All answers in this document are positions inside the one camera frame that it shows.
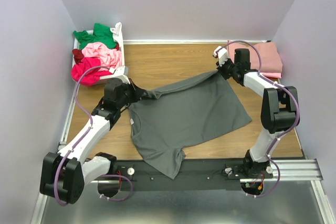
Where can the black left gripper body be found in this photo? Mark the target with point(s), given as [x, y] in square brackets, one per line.
[134, 91]

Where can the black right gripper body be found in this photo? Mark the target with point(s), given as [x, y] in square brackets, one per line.
[224, 67]

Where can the dark grey t shirt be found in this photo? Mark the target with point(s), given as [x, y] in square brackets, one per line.
[183, 114]

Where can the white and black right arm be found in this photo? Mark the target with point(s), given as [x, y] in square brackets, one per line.
[279, 110]

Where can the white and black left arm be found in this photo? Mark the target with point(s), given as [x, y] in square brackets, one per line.
[65, 174]

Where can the dusty pink folded shirt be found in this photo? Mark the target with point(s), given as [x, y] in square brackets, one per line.
[270, 58]

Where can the pink crumpled shirt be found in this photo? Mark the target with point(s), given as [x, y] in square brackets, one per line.
[107, 57]

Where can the light pink folded shirt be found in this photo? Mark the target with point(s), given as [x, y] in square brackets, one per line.
[274, 75]

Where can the white crumpled cloth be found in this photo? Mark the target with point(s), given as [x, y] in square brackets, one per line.
[117, 33]

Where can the dark red crumpled shirt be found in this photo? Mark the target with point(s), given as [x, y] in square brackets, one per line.
[77, 55]

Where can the green crumpled shirt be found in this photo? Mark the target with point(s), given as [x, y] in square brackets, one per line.
[101, 33]

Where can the white laundry basket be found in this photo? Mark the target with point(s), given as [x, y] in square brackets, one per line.
[95, 76]

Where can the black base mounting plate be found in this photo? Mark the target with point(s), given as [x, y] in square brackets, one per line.
[195, 174]

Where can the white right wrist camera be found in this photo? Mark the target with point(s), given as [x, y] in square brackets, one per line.
[221, 54]

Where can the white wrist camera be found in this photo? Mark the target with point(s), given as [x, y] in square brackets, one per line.
[221, 54]
[122, 70]

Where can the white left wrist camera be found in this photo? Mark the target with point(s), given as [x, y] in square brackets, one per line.
[122, 70]

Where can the aluminium frame rail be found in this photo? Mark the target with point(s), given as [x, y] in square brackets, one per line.
[292, 170]

